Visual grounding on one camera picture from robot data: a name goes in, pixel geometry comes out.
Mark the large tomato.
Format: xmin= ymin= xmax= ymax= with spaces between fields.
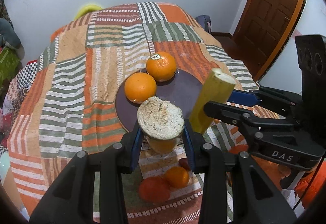
xmin=228 ymin=145 xmax=249 ymax=154

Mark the sugarcane piece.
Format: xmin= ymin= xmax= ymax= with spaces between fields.
xmin=188 ymin=68 xmax=237 ymax=135
xmin=137 ymin=96 xmax=185 ymax=154

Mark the small tangerine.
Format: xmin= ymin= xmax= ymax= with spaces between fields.
xmin=165 ymin=167 xmax=189 ymax=189

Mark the small dark red jujube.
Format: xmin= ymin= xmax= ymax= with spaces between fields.
xmin=178 ymin=158 xmax=191 ymax=171

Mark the small tomato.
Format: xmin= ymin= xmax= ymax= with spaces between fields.
xmin=138 ymin=177 xmax=170 ymax=204

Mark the stickered large orange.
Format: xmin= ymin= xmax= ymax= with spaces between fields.
xmin=146 ymin=51 xmax=177 ymax=82

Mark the plain large orange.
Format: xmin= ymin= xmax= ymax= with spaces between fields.
xmin=124 ymin=72 xmax=157 ymax=104

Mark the striped patchwork bed cover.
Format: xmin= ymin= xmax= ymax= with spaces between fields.
xmin=7 ymin=2 xmax=256 ymax=213

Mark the brown wooden door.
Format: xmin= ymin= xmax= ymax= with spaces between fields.
xmin=233 ymin=0 xmax=304 ymax=81

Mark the grey purple backpack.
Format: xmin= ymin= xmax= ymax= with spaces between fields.
xmin=195 ymin=15 xmax=212 ymax=34

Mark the green cardboard box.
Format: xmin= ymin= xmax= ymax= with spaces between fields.
xmin=0 ymin=47 xmax=20 ymax=86

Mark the grey plush toy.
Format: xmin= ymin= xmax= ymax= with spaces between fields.
xmin=0 ymin=18 xmax=21 ymax=50

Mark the yellow round cushion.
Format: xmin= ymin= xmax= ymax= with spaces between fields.
xmin=74 ymin=4 xmax=102 ymax=20

